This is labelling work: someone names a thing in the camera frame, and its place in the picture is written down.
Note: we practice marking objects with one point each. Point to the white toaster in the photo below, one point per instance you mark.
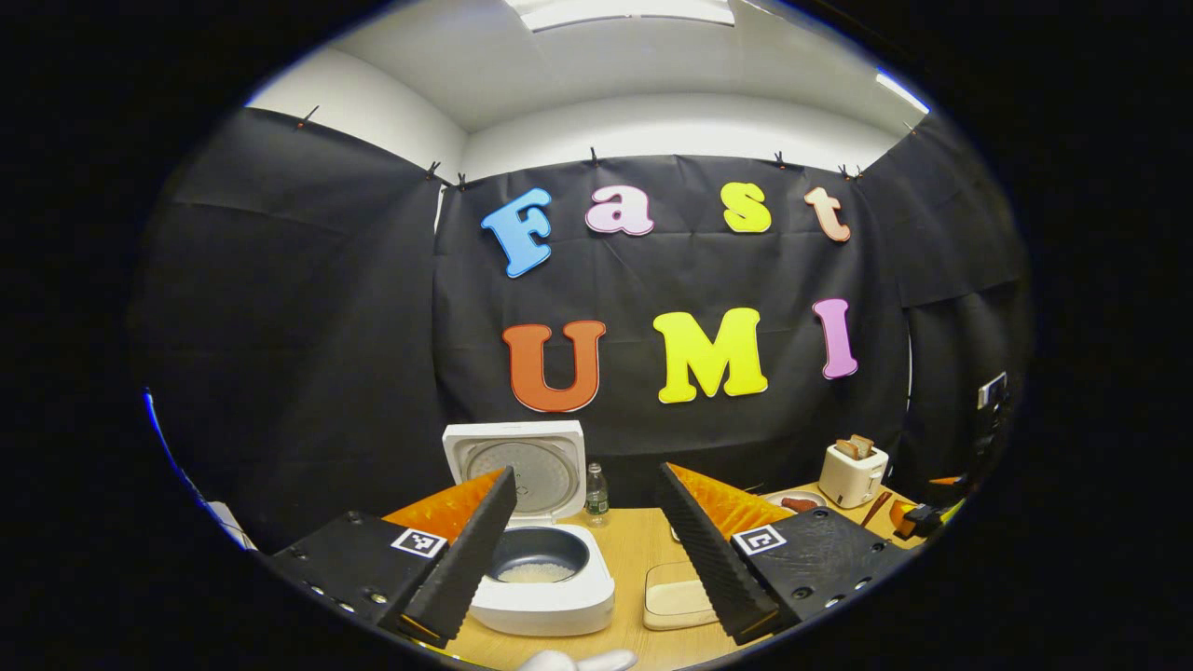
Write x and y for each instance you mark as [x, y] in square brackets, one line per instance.
[848, 480]

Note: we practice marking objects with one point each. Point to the clear rice container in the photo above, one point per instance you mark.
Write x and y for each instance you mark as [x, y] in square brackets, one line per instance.
[676, 623]

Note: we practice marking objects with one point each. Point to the white rice cooker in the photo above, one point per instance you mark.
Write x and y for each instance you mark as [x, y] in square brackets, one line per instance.
[550, 610]

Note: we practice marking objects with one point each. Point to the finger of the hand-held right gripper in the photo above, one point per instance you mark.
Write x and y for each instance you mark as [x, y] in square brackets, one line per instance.
[918, 520]
[949, 481]

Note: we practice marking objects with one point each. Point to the brown meat piece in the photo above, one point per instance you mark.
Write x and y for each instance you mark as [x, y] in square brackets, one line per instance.
[800, 505]

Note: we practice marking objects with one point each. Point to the clear plastic water bottle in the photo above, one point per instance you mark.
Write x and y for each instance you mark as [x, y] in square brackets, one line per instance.
[596, 503]

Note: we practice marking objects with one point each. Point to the white round plate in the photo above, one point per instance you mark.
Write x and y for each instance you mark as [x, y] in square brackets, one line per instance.
[792, 495]

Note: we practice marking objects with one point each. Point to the ceiling light panel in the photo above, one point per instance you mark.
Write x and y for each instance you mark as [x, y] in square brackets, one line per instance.
[902, 91]
[620, 11]

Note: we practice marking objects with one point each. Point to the toast slice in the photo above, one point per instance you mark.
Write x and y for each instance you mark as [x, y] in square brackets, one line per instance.
[863, 445]
[844, 449]

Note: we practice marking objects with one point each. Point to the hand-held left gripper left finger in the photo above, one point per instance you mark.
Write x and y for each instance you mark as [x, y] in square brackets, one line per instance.
[466, 568]

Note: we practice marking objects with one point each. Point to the heap of white rice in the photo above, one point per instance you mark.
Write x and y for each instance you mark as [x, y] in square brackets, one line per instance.
[536, 573]

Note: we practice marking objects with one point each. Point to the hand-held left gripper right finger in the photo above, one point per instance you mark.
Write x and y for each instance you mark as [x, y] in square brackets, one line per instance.
[713, 568]

